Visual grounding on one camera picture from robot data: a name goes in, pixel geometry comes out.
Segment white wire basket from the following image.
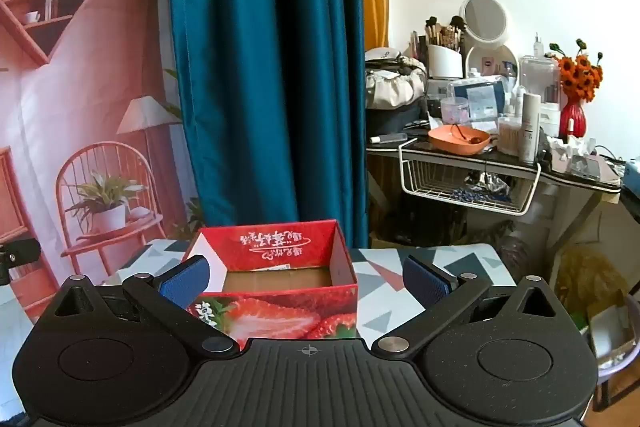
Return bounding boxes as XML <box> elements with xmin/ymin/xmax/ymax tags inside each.
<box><xmin>398</xmin><ymin>142</ymin><xmax>543</xmax><ymax>214</ymax></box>

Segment orange flower bouquet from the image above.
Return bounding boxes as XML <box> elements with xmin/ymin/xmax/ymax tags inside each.
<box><xmin>547</xmin><ymin>38</ymin><xmax>606</xmax><ymax>102</ymax></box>

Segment clear box of cotton swabs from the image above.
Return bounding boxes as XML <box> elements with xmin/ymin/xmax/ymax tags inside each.
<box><xmin>497</xmin><ymin>116</ymin><xmax>523</xmax><ymax>156</ymax></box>

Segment clear jar pink contents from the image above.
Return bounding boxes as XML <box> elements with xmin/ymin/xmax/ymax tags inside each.
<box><xmin>441</xmin><ymin>97</ymin><xmax>471</xmax><ymax>120</ymax></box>

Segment round white mirror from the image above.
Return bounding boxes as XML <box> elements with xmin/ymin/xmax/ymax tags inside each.
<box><xmin>459</xmin><ymin>0</ymin><xmax>519</xmax><ymax>80</ymax></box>

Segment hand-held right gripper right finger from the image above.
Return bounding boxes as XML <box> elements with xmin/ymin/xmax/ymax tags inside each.
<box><xmin>371</xmin><ymin>255</ymin><xmax>558</xmax><ymax>354</ymax></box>

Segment dark top vanity desk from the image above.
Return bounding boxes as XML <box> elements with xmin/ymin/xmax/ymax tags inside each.
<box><xmin>365</xmin><ymin>134</ymin><xmax>626</xmax><ymax>258</ymax></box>

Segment wall poster of pink room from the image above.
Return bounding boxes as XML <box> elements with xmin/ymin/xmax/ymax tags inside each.
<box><xmin>0</xmin><ymin>0</ymin><xmax>206</xmax><ymax>323</ymax></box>

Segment bunch of makeup brushes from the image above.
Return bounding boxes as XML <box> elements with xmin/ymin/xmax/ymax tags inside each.
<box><xmin>410</xmin><ymin>16</ymin><xmax>468</xmax><ymax>50</ymax></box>

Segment white bottle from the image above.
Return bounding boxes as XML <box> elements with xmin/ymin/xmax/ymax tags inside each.
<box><xmin>520</xmin><ymin>93</ymin><xmax>542</xmax><ymax>162</ymax></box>

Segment red strawberry print cardboard box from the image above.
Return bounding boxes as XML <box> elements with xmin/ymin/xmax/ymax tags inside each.
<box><xmin>181</xmin><ymin>219</ymin><xmax>359</xmax><ymax>350</ymax></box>

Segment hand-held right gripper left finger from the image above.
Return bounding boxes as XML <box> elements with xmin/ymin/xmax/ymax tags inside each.
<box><xmin>52</xmin><ymin>255</ymin><xmax>241</xmax><ymax>355</ymax></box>

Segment white brush holder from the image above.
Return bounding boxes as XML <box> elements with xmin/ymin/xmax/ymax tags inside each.
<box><xmin>426</xmin><ymin>44</ymin><xmax>463</xmax><ymax>78</ymax></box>

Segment beige drawstring bag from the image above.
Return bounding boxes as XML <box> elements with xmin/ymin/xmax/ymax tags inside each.
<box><xmin>365</xmin><ymin>72</ymin><xmax>428</xmax><ymax>108</ymax></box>

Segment clear acrylic organizer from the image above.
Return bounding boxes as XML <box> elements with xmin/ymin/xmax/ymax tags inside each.
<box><xmin>518</xmin><ymin>55</ymin><xmax>561</xmax><ymax>138</ymax></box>

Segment red vase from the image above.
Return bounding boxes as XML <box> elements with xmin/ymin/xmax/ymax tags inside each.
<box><xmin>560</xmin><ymin>99</ymin><xmax>586</xmax><ymax>140</ymax></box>

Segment orange bowl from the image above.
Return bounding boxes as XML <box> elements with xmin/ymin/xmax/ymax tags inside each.
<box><xmin>427</xmin><ymin>125</ymin><xmax>492</xmax><ymax>156</ymax></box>

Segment black bag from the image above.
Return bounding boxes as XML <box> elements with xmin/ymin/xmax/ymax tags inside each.
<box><xmin>367</xmin><ymin>102</ymin><xmax>431</xmax><ymax>142</ymax></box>

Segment teal blue curtain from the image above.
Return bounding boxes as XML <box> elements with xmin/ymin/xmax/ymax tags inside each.
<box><xmin>167</xmin><ymin>0</ymin><xmax>371</xmax><ymax>248</ymax></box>

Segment clear storage box blue label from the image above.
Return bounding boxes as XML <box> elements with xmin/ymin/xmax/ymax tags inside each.
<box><xmin>452</xmin><ymin>77</ymin><xmax>506</xmax><ymax>122</ymax></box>

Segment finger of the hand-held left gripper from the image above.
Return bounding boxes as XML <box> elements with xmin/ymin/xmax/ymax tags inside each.
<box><xmin>0</xmin><ymin>238</ymin><xmax>42</xmax><ymax>286</ymax></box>

